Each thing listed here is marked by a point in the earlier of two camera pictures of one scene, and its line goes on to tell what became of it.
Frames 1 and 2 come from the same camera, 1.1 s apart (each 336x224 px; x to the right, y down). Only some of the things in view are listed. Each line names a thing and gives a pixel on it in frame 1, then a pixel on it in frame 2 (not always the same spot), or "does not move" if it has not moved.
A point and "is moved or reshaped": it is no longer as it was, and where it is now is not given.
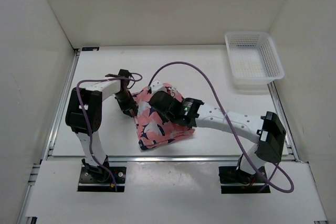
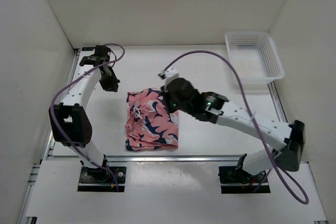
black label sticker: x=90 y=48 does not move
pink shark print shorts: x=153 y=130 is moved or reshaped
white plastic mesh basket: x=253 y=59 does not move
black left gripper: x=130 y=105 -> x=113 y=84
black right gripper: x=163 y=115 -> x=165 y=96
